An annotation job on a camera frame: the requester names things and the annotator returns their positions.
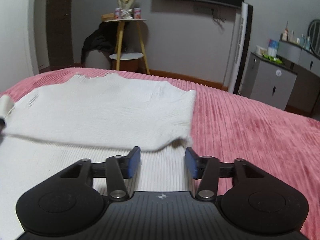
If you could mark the pink ribbed bed blanket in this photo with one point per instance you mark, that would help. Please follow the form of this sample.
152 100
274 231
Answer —
224 126

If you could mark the green item on cabinet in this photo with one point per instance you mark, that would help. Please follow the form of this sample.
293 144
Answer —
272 59

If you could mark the left pink can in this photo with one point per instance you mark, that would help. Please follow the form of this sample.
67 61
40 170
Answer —
118 14

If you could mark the white knit sweater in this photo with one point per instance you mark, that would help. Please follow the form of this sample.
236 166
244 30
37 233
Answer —
54 126

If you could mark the blue white tissue pack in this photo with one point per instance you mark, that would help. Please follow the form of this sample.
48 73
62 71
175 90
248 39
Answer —
272 48

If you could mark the white round laundry bin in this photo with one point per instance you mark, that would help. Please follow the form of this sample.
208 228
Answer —
98 59

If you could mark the right pink can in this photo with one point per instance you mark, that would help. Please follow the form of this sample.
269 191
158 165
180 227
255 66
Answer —
137 13

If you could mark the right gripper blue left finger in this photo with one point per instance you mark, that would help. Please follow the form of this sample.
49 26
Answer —
122 166

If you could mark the round yellow-legged side table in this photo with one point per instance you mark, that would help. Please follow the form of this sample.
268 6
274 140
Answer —
129 52

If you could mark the small wooden box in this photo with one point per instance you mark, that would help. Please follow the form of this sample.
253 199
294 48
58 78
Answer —
107 17

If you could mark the black clothes pile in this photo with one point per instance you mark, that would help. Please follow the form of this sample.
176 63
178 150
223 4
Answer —
103 39

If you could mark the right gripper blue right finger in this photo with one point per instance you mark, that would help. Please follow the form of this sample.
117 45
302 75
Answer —
196 165

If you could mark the dark wooden door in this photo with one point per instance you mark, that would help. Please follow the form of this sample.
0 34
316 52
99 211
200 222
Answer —
59 34

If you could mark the white tower fan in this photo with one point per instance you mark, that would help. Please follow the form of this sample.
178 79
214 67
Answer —
241 48

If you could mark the grey drawer cabinet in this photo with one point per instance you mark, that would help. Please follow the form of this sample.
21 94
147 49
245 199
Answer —
268 83

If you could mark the pink can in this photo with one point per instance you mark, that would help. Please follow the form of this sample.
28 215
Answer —
118 14
137 13

